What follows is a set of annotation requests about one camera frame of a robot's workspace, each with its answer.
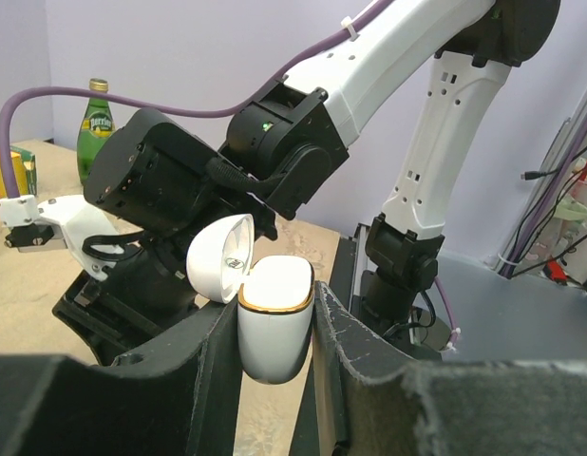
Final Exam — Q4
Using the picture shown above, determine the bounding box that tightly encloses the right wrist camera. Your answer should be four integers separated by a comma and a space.
0, 195, 118, 281

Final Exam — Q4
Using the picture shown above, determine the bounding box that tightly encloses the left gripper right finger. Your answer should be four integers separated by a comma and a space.
290, 282, 587, 455

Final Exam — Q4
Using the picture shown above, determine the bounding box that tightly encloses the green Perrier glass bottle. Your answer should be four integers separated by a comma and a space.
76, 97, 115, 184

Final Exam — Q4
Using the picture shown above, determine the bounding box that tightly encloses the white square charging case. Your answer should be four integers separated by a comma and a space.
186, 214, 315, 385

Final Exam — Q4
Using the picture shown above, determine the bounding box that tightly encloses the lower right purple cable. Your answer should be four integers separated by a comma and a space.
433, 277, 464, 352

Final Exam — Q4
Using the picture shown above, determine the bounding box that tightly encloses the orange juice carton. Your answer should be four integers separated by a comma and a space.
0, 145, 38, 205

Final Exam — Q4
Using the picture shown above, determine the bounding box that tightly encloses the purple cable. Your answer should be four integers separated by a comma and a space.
433, 277, 464, 352
0, 0, 394, 197

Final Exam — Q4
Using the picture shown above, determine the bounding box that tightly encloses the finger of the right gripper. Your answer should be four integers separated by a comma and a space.
52, 271, 198, 366

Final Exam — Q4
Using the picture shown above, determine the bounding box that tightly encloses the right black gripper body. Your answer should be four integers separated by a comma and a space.
82, 108, 276, 303

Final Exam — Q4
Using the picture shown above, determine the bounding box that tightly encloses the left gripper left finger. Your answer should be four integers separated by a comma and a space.
0, 303, 242, 455

